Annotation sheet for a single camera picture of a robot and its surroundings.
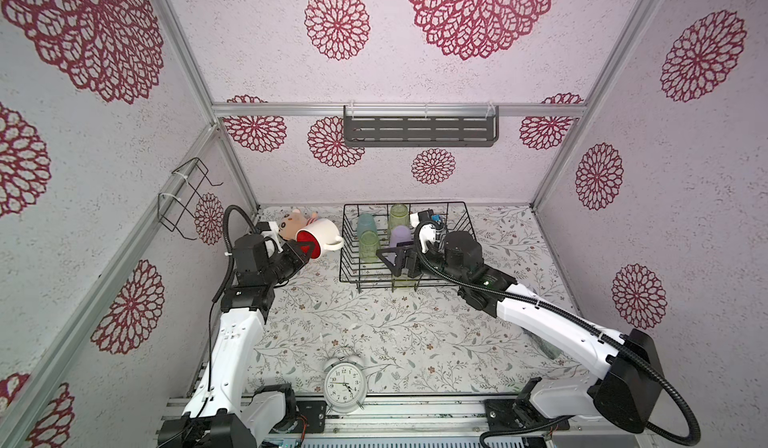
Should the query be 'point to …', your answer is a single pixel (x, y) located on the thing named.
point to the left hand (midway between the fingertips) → (313, 248)
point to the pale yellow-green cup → (403, 283)
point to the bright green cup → (369, 246)
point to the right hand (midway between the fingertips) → (389, 244)
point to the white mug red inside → (323, 234)
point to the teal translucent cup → (365, 222)
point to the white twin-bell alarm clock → (345, 383)
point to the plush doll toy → (292, 220)
